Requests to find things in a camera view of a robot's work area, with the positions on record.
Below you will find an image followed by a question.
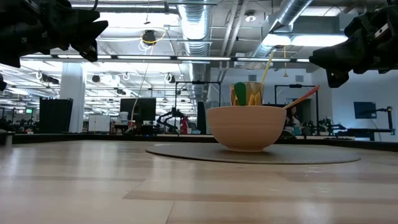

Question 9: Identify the slanted silver ventilation duct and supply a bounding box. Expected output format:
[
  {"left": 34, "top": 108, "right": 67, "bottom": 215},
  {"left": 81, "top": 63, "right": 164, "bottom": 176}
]
[{"left": 248, "top": 0, "right": 314, "bottom": 60}]

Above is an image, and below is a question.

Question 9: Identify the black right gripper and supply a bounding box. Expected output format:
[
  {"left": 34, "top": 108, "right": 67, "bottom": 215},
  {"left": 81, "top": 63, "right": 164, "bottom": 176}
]
[{"left": 308, "top": 0, "right": 398, "bottom": 89}]

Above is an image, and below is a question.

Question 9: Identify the long ceiling light strip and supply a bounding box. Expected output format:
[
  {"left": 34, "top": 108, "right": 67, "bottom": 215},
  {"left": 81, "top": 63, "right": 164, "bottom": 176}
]
[{"left": 19, "top": 54, "right": 312, "bottom": 63}]

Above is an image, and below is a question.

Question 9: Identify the wall-mounted dark monitor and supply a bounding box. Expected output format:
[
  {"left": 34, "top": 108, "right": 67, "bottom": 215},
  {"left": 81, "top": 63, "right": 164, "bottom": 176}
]
[{"left": 353, "top": 101, "right": 378, "bottom": 120}]

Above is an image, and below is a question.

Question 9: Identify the large silver ventilation duct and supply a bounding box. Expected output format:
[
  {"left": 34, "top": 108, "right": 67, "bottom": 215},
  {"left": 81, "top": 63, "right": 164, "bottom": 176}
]
[{"left": 176, "top": 0, "right": 210, "bottom": 101}]

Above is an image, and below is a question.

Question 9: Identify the large black screen panel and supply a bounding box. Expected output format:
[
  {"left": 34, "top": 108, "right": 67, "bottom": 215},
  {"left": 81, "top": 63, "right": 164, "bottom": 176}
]
[{"left": 119, "top": 98, "right": 157, "bottom": 127}]

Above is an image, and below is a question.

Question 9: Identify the black tall cabinet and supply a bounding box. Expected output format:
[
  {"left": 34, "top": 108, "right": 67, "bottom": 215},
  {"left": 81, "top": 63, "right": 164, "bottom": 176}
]
[{"left": 39, "top": 97, "right": 74, "bottom": 134}]

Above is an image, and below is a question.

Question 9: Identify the white low cabinet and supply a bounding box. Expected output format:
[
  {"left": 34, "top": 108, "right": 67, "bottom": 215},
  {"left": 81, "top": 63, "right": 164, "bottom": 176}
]
[{"left": 88, "top": 114, "right": 111, "bottom": 133}]

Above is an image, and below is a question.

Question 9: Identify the bright ceiling light panel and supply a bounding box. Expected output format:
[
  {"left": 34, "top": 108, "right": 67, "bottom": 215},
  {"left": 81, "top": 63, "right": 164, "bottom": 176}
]
[{"left": 261, "top": 32, "right": 349, "bottom": 48}]

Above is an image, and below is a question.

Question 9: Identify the ceiling cable reel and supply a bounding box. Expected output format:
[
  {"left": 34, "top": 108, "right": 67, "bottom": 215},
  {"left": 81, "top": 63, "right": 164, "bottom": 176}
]
[{"left": 141, "top": 29, "right": 159, "bottom": 46}]

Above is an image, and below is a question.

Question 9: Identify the person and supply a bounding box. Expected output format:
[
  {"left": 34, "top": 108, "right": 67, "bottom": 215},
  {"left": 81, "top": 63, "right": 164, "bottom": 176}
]
[{"left": 283, "top": 105, "right": 305, "bottom": 138}]

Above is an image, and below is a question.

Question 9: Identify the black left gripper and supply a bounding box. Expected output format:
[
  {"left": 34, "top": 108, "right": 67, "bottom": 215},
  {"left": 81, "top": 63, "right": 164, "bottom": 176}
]
[{"left": 0, "top": 0, "right": 109, "bottom": 68}]

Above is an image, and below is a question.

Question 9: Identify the black background gantry frame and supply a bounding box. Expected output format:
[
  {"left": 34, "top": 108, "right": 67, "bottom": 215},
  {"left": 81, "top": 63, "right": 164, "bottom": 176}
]
[{"left": 274, "top": 83, "right": 320, "bottom": 135}]

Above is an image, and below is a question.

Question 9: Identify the gold spoon with green handle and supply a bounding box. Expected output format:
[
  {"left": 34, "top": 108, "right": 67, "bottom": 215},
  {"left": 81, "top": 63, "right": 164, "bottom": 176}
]
[{"left": 233, "top": 82, "right": 248, "bottom": 107}]

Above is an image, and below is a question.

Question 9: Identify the amber transparent plastic cup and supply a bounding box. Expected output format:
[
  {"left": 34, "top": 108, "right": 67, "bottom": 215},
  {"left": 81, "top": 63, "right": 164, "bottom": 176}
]
[{"left": 229, "top": 82, "right": 266, "bottom": 108}]

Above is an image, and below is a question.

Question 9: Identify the yellow chopstick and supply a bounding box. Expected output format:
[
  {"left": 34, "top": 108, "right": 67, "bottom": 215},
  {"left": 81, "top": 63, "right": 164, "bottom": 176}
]
[{"left": 254, "top": 49, "right": 276, "bottom": 106}]

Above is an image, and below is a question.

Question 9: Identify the round grey placemat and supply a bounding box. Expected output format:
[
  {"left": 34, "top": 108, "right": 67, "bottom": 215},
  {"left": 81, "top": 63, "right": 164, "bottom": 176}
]
[{"left": 145, "top": 142, "right": 362, "bottom": 166}]

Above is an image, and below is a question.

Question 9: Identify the silver fork with orange handle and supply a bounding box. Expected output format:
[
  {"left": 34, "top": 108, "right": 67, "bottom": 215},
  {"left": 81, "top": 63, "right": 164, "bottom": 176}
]
[{"left": 282, "top": 85, "right": 321, "bottom": 110}]

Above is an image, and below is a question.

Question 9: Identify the white building pillar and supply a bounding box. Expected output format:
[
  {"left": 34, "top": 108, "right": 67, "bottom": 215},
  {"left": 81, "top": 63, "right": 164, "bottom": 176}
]
[{"left": 59, "top": 62, "right": 87, "bottom": 134}]

